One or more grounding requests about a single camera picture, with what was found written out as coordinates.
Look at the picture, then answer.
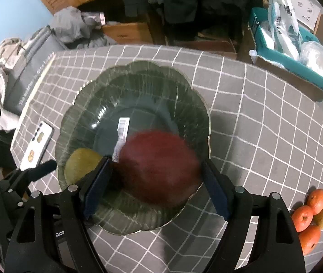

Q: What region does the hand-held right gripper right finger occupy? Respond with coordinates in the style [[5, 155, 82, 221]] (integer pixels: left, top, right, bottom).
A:
[[202, 159, 305, 273]]

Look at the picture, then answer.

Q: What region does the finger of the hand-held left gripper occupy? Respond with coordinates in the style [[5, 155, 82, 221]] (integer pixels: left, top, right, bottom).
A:
[[0, 159, 58, 205]]

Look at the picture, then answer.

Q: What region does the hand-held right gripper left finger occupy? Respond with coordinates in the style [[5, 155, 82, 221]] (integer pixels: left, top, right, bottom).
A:
[[4, 156, 113, 273]]

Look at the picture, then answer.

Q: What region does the yellow-green pear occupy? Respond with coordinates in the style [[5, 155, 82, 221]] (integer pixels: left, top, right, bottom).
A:
[[64, 148, 103, 187]]

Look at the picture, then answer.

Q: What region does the dark red apple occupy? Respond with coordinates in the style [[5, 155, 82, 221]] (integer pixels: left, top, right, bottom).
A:
[[115, 129, 203, 205]]

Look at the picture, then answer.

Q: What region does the orange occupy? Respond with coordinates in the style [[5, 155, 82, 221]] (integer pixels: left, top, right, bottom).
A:
[[298, 225, 321, 256], [306, 188, 323, 215], [291, 205, 314, 233]]

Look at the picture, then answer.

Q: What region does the green glass plate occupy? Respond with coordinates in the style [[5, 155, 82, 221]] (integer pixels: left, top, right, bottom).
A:
[[56, 60, 211, 236]]

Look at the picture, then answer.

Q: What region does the white smartphone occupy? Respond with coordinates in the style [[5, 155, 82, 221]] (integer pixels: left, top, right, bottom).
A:
[[20, 121, 54, 171]]

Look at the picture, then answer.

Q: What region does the grey fabric storage box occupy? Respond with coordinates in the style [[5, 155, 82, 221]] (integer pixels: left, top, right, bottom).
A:
[[4, 25, 68, 116]]

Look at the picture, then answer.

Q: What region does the grey checkered tablecloth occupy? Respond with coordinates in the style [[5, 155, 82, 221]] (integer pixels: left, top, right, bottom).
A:
[[10, 45, 323, 273]]

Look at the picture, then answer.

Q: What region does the large cardboard box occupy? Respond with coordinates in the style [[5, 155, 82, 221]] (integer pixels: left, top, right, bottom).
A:
[[248, 50, 323, 103]]

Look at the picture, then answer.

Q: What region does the small cardboard box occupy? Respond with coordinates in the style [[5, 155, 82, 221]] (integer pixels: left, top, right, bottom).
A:
[[175, 38, 237, 60]]

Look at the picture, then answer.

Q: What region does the grey jacket pile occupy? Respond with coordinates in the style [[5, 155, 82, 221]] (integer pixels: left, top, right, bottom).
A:
[[49, 6, 118, 52]]

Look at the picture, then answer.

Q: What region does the teal plastic basket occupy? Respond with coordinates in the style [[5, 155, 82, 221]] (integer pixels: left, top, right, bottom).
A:
[[249, 7, 323, 94]]

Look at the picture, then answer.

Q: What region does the clear plastic bag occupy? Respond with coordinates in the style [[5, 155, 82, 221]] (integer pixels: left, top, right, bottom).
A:
[[299, 41, 323, 83]]

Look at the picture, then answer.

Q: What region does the white printed plastic bag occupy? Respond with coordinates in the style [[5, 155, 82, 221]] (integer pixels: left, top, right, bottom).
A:
[[259, 0, 304, 60]]

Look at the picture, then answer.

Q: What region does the white patterned drawer box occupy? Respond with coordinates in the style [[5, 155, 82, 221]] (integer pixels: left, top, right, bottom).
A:
[[289, 0, 321, 30]]

